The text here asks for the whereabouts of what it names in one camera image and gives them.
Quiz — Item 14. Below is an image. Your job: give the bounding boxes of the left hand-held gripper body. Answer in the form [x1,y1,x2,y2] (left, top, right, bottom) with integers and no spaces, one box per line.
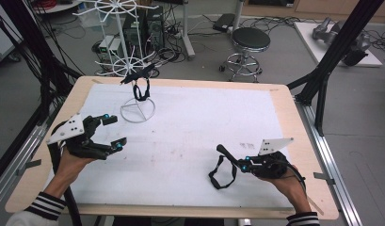
[46,113,111,160]

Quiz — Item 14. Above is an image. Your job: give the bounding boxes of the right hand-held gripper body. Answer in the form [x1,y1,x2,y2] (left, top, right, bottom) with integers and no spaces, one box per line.
[252,137,295,180]

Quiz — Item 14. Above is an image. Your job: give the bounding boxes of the white wire display rack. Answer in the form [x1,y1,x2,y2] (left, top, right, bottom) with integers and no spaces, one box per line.
[72,0,160,124]

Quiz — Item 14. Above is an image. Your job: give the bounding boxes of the person's left hand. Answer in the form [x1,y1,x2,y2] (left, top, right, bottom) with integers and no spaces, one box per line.
[54,146,96,184]

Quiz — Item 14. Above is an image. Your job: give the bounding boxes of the person's right hand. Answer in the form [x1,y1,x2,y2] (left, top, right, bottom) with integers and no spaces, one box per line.
[258,164,308,202]

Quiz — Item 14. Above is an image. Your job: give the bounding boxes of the white foam mat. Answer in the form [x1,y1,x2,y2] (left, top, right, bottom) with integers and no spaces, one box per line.
[38,83,306,211]

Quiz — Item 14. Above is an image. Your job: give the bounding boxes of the white power supply box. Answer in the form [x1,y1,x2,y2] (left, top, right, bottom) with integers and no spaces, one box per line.
[98,35,124,64]

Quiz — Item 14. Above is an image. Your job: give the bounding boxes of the thin wooden stick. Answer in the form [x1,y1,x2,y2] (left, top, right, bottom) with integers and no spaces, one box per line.
[306,196,326,217]

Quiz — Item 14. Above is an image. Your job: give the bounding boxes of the black computer tower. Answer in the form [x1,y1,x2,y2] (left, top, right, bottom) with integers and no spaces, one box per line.
[122,5,166,58]

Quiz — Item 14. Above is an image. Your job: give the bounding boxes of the black round stool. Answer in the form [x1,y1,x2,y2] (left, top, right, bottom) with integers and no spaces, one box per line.
[219,26,272,84]

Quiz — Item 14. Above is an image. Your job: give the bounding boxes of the white platform board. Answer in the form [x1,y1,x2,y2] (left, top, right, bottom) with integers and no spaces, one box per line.
[293,21,384,69]

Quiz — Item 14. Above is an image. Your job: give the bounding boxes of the grey metal desk leg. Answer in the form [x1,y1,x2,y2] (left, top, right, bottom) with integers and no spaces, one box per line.
[179,0,196,61]

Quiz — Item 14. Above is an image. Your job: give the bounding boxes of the white round table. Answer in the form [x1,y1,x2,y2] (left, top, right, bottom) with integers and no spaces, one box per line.
[32,0,85,15]

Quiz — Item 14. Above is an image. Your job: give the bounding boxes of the black flat box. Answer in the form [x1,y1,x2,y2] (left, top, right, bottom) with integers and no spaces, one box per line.
[212,12,236,33]

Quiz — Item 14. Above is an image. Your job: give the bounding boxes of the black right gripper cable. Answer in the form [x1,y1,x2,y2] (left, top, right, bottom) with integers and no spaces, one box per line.
[274,159,307,193]

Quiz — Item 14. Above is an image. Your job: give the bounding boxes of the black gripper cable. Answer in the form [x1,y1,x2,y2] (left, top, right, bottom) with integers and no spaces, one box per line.
[274,159,307,193]
[47,121,84,226]

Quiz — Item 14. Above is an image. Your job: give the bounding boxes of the grey metal bracket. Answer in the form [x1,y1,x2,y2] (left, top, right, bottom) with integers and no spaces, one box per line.
[15,158,42,177]
[313,171,336,186]

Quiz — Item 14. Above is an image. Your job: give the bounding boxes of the aluminium side rail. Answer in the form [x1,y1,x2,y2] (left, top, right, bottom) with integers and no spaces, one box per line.
[294,95,364,226]
[0,121,57,208]

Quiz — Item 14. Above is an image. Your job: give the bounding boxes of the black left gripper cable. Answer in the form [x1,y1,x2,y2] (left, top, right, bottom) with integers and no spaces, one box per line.
[47,121,84,226]

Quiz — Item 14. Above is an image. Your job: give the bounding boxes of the black metal frame post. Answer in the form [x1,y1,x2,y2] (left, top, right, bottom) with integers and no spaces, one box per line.
[286,0,385,137]
[0,0,83,187]

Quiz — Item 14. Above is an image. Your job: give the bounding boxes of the bundle of black floor cables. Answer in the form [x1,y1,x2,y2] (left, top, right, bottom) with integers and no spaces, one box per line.
[238,14,311,36]

